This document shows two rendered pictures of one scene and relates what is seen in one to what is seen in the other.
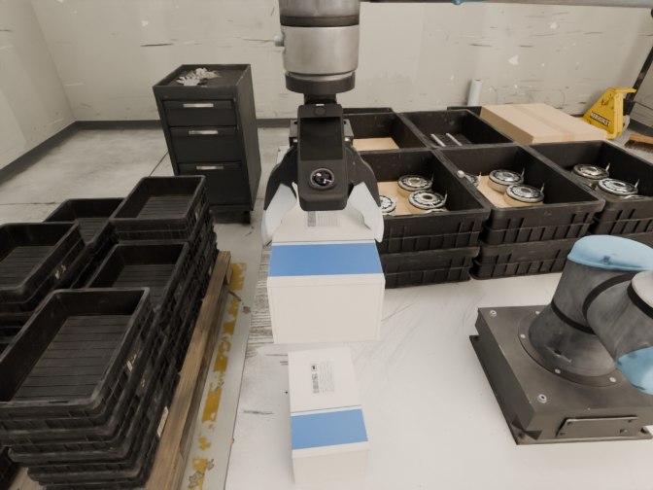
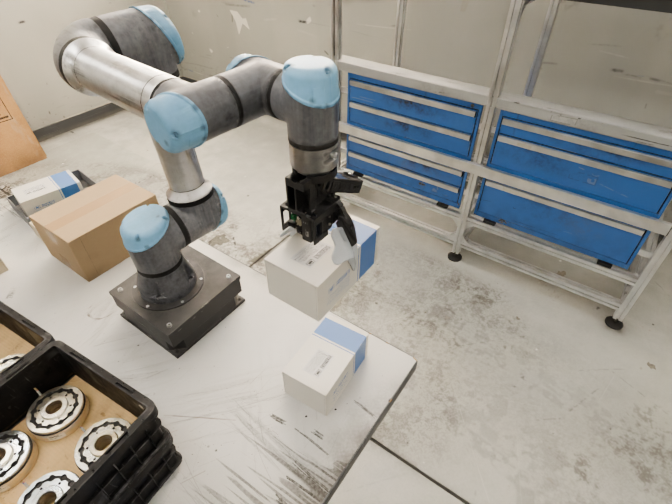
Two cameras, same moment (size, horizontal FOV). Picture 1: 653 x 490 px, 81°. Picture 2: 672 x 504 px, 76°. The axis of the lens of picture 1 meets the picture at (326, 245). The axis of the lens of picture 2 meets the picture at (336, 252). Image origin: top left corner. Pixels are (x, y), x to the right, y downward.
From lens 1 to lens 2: 98 cm
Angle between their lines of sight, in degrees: 96
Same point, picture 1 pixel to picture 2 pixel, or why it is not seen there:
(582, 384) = (201, 269)
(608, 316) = (200, 221)
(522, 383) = (224, 286)
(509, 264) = not seen: hidden behind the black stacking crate
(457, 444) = (270, 318)
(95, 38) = not seen: outside the picture
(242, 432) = (381, 401)
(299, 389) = (338, 364)
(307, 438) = (354, 336)
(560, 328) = (181, 269)
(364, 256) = not seen: hidden behind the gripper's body
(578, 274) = (167, 239)
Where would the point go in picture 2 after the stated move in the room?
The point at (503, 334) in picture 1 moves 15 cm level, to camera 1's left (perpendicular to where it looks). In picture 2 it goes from (188, 310) to (227, 339)
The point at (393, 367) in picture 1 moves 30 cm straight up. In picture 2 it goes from (251, 375) to (232, 294)
